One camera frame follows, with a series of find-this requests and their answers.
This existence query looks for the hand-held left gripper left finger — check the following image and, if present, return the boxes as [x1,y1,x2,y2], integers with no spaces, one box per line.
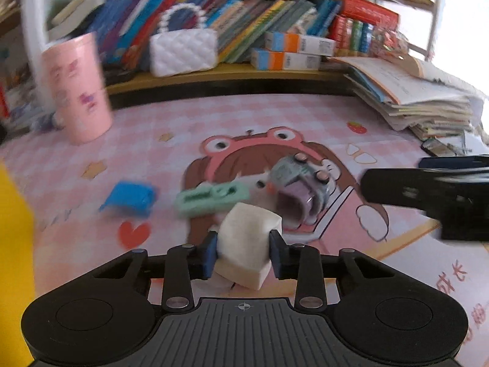
[90,231,219,311]

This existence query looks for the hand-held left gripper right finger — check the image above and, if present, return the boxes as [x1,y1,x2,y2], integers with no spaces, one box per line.
[268,229,396,311]

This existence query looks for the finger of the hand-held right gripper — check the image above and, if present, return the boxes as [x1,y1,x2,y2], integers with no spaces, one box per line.
[418,155,489,172]
[361,168,451,215]

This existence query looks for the white foam block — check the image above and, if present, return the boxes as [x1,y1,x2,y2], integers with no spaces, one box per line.
[212,201,284,291]

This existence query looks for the yellow cardboard box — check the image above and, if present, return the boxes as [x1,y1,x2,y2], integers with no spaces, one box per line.
[0,158,37,367]

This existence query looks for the green plastic clip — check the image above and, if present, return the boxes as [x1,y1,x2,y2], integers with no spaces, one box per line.
[175,182,250,219]

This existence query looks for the stack of papers and booklets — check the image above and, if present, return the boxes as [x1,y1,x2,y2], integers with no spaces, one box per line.
[332,54,487,143]

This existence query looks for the blue plastic block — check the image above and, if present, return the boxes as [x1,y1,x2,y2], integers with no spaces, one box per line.
[99,181,158,220]

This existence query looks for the pink checked tablecloth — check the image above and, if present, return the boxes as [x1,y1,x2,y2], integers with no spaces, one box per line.
[0,93,489,353]

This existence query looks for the red thick books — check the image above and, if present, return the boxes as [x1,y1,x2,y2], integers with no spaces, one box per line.
[328,0,400,53]

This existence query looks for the orange and white box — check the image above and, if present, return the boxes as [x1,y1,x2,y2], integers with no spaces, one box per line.
[264,31,337,57]
[251,47,322,72]

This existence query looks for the pink printed cup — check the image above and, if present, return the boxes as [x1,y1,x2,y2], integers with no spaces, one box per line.
[40,32,115,146]

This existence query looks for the row of colourful books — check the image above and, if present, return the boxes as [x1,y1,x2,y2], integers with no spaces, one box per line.
[49,0,344,70]

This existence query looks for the white quilted pearl-handle handbag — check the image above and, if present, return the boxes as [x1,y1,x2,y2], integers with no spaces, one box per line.
[149,2,219,77]

